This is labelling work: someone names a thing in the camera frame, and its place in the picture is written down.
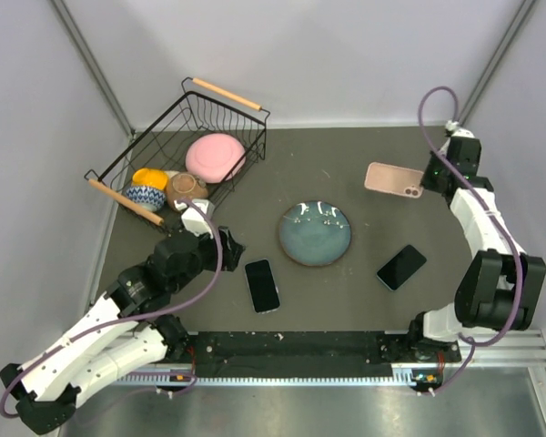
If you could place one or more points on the pink plate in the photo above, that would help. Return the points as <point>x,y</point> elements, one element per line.
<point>215,157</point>

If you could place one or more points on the pink phone case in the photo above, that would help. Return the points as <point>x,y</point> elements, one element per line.
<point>393,180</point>

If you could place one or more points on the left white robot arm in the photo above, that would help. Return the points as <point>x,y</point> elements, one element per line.
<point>129,326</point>

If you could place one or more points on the blue ceramic plate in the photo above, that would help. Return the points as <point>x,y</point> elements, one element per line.
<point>314,233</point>

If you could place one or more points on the clear phone case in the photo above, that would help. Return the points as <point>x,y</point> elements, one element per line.
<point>276,289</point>

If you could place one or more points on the black phone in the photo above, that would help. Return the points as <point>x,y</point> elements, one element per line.
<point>401,267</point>

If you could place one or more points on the blue phone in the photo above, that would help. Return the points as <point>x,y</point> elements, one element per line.
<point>262,286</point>

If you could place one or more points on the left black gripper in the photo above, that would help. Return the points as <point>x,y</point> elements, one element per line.
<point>232,249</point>

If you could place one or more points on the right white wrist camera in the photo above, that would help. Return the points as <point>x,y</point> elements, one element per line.
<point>454,129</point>

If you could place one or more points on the yellow bowl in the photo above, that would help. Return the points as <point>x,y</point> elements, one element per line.
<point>150,177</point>

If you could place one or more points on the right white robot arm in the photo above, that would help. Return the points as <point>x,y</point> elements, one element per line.
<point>502,285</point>

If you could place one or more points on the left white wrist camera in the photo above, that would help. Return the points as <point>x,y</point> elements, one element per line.
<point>192,220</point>

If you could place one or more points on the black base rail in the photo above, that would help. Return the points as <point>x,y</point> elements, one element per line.
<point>292,354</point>

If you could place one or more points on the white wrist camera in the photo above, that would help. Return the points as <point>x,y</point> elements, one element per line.
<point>454,129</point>
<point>192,220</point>

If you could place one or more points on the brown ceramic bowl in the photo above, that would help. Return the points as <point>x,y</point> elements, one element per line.
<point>184,185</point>

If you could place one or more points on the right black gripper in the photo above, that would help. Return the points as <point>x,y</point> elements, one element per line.
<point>428,184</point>

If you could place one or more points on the black wire basket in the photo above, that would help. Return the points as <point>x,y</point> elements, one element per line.
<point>202,109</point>

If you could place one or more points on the blue patterned bowl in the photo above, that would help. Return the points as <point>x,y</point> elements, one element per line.
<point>149,198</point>

